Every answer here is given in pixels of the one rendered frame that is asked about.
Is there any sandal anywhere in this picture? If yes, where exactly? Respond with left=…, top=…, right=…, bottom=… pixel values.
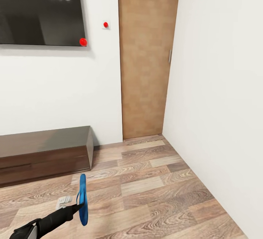
left=76, top=174, right=88, bottom=226

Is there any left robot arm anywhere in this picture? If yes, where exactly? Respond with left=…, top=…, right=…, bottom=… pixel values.
left=9, top=196, right=85, bottom=239

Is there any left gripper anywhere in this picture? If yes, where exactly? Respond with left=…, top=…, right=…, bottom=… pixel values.
left=49, top=203, right=85, bottom=232

